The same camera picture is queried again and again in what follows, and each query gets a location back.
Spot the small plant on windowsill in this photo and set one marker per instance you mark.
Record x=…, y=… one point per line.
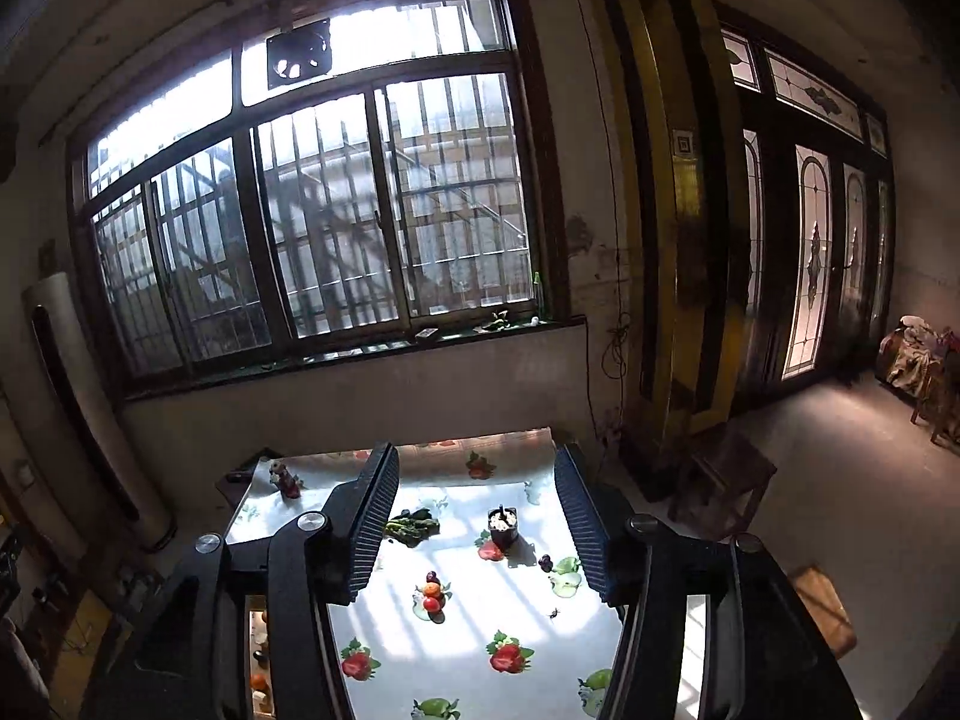
x=496, y=322

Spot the stained glass door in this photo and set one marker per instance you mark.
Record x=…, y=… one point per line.
x=814, y=262

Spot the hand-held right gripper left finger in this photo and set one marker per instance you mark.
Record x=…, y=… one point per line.
x=373, y=521

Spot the window exhaust fan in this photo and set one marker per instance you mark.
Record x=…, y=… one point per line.
x=298, y=58

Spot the green bottle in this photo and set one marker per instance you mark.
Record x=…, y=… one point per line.
x=537, y=291

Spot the tall wooden cabinet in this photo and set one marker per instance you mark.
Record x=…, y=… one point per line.
x=667, y=202

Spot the red tomato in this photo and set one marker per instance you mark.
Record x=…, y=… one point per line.
x=431, y=604

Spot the wooden chair with cloth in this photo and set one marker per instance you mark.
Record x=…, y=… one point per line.
x=924, y=371

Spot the small orange mandarin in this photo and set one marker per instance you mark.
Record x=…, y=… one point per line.
x=431, y=589

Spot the dark wooden stool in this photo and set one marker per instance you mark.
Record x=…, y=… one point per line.
x=724, y=484

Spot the fruit print tablecloth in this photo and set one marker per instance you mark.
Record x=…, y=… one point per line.
x=480, y=615

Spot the large orange mandarin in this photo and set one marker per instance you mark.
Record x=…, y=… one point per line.
x=259, y=682

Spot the small dark figurine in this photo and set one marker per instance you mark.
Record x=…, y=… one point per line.
x=286, y=480

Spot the barred sliding window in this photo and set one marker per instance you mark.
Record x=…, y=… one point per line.
x=300, y=202

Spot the black cup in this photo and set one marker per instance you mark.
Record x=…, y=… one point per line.
x=502, y=525

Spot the white standing air conditioner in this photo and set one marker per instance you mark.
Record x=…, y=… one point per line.
x=97, y=405

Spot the green leafy vegetable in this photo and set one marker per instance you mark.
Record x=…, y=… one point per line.
x=411, y=525

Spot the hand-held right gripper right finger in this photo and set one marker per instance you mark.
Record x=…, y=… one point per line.
x=583, y=529

